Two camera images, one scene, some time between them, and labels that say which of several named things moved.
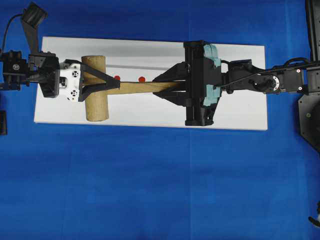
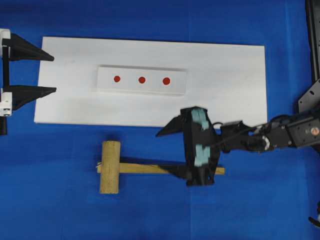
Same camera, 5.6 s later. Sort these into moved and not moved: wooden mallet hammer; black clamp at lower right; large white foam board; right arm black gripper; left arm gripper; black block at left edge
Moved: left arm gripper; wooden mallet hammer; right arm black gripper
Not moved: black clamp at lower right; black block at left edge; large white foam board
